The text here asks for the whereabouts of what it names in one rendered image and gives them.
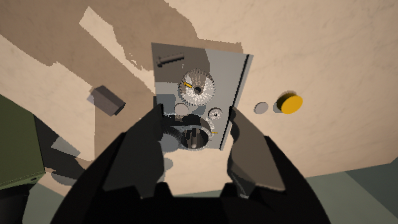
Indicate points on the grey metal pin with flanged head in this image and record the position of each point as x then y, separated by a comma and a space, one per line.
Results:
168, 58

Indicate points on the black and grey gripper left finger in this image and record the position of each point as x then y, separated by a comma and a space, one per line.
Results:
125, 171

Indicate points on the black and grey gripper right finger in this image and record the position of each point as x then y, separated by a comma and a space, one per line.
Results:
263, 173

